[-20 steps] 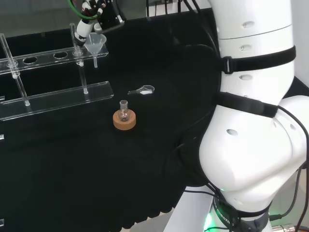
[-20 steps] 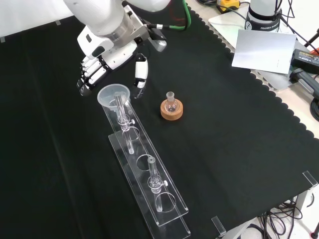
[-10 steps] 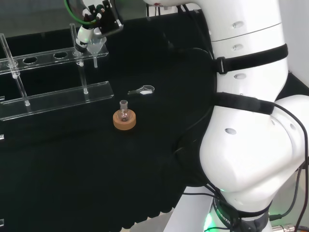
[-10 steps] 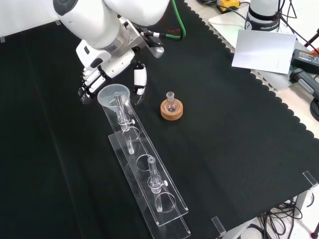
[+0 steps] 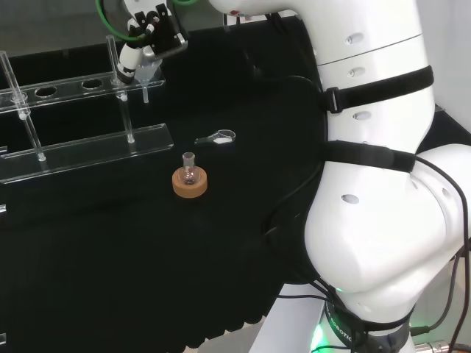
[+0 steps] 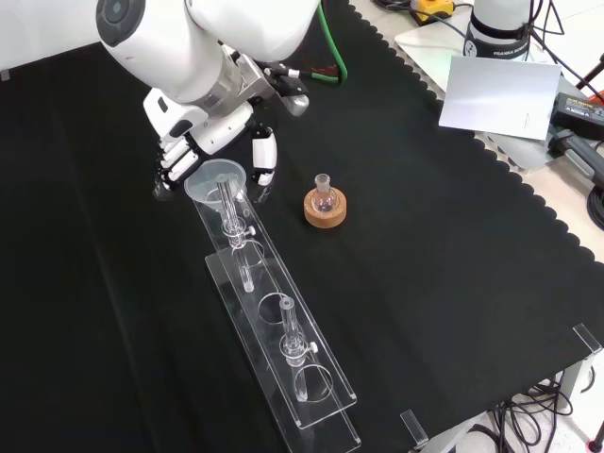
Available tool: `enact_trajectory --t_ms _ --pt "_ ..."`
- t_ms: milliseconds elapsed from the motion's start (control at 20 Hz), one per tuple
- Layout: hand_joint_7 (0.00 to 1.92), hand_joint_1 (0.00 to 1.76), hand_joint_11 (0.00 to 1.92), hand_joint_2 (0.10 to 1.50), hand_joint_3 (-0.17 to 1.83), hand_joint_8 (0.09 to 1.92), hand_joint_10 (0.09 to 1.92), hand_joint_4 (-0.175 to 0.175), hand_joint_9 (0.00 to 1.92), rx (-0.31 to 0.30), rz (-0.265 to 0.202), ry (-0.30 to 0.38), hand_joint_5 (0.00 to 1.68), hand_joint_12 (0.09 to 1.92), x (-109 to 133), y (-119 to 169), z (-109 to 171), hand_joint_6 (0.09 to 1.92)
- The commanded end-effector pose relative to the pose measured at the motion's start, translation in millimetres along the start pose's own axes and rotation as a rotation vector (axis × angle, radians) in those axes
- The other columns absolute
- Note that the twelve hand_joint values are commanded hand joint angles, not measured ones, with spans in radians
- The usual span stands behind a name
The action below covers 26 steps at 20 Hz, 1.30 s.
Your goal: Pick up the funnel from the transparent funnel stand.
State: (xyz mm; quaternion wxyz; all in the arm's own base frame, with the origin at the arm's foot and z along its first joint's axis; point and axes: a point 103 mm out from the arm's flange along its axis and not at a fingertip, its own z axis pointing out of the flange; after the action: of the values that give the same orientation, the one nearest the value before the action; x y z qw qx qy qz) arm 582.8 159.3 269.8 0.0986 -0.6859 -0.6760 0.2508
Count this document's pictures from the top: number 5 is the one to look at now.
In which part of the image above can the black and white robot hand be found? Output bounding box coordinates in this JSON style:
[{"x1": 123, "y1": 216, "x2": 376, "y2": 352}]
[{"x1": 116, "y1": 0, "x2": 188, "y2": 86}]

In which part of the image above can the clear plastic funnel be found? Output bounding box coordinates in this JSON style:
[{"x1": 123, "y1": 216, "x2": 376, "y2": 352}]
[{"x1": 132, "y1": 58, "x2": 163, "y2": 104}]

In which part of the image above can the glass weighing funnel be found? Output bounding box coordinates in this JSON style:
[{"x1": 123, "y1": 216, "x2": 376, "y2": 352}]
[{"x1": 194, "y1": 129, "x2": 237, "y2": 147}]

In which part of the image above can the clear acrylic funnel stand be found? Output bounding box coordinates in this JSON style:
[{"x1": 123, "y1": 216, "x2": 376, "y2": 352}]
[{"x1": 0, "y1": 35, "x2": 174, "y2": 185}]

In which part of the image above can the small round-bottom glass flask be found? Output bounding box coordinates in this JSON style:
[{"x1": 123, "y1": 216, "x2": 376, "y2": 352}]
[{"x1": 180, "y1": 151, "x2": 198, "y2": 186}]

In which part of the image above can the black bench cloth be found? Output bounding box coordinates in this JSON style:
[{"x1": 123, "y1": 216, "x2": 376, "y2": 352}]
[{"x1": 0, "y1": 16, "x2": 471, "y2": 345}]

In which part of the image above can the green cable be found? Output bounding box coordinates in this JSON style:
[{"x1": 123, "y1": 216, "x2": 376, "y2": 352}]
[{"x1": 95, "y1": 0, "x2": 132, "y2": 40}]

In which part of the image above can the cork ring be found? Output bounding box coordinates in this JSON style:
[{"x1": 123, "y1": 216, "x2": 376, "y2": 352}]
[{"x1": 171, "y1": 165, "x2": 209, "y2": 199}]

